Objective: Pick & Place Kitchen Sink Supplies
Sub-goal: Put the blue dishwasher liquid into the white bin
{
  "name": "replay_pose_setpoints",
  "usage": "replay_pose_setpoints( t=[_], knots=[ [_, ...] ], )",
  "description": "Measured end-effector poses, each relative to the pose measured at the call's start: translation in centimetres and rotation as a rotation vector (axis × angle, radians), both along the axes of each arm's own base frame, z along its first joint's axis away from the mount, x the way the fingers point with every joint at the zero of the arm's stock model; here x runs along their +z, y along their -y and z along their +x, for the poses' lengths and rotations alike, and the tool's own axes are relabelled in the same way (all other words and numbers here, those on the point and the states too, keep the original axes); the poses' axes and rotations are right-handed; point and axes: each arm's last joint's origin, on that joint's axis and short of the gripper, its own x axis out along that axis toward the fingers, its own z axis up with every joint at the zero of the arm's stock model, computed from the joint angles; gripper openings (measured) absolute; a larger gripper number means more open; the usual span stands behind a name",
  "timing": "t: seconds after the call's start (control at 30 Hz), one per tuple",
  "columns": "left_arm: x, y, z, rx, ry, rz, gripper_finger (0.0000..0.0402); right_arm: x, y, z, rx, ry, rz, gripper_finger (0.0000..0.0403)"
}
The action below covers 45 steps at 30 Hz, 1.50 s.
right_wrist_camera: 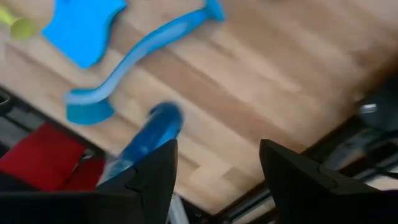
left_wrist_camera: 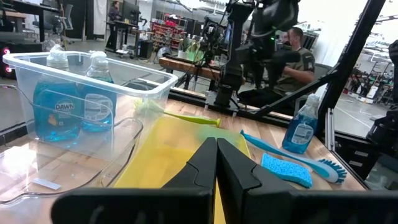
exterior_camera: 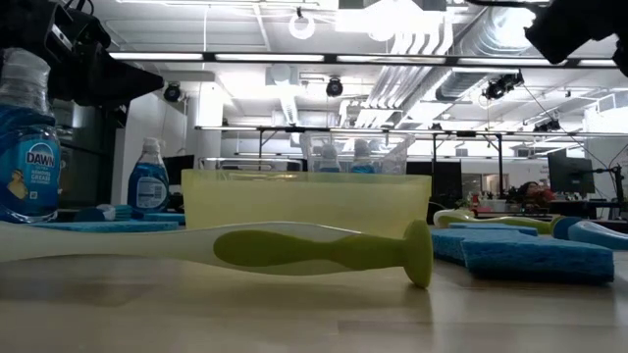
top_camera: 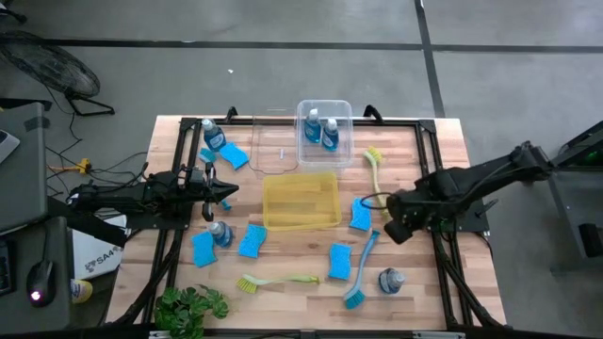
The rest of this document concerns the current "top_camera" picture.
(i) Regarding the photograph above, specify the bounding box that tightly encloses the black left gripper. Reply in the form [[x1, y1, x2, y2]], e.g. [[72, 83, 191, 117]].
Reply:
[[181, 162, 240, 222]]

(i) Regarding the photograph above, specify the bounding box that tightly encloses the blue wavy sponge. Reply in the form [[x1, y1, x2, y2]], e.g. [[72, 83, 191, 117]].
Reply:
[[218, 142, 251, 171], [349, 197, 373, 233], [190, 231, 219, 268], [237, 223, 269, 260], [327, 242, 353, 282]]

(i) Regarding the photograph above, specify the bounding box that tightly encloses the lime green dish brush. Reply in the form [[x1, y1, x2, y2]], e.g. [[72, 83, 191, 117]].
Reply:
[[236, 273, 321, 296], [362, 146, 392, 220]]

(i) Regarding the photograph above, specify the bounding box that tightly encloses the clear plastic bin lid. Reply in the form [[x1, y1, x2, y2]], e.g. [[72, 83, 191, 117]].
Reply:
[[248, 108, 301, 173]]

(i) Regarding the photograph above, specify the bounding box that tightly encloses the yellow translucent plastic bin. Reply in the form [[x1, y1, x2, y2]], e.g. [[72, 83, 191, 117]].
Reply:
[[262, 170, 344, 233]]

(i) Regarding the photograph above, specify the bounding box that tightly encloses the clear plastic storage bin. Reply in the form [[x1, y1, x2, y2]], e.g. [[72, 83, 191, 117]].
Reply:
[[295, 99, 354, 169]]

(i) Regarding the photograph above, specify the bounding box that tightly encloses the green potted plant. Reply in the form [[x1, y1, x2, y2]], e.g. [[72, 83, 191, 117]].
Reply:
[[153, 283, 231, 339]]

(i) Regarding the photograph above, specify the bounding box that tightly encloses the white cardboard box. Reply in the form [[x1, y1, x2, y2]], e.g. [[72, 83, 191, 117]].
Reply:
[[70, 214, 128, 282]]

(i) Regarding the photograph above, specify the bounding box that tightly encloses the grey equipment cabinet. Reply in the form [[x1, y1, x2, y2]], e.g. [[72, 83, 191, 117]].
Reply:
[[548, 120, 603, 265]]

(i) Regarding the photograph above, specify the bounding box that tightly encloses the yellow round object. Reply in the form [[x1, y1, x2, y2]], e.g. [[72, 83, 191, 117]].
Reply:
[[70, 278, 94, 305]]

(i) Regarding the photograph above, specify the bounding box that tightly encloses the grey desk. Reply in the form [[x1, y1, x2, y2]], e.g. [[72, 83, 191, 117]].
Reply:
[[0, 101, 74, 333]]

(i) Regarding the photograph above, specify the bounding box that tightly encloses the black computer mouse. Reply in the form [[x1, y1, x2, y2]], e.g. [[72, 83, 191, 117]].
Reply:
[[25, 259, 57, 308]]

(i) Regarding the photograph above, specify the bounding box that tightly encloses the black floor fan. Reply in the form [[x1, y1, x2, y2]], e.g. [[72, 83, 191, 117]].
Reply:
[[0, 30, 117, 118]]

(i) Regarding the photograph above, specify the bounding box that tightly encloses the grey laptop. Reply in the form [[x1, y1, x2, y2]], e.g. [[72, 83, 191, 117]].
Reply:
[[0, 129, 21, 164]]

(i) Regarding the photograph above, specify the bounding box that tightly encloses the black chair base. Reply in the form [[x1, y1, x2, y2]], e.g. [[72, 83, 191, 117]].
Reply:
[[0, 2, 28, 24]]

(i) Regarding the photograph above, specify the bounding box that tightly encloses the black aluminium table frame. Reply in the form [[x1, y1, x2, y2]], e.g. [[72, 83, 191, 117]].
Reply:
[[107, 104, 505, 331]]

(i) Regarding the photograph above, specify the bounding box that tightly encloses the yellow cable connector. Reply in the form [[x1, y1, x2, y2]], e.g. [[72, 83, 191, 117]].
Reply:
[[46, 157, 91, 175]]

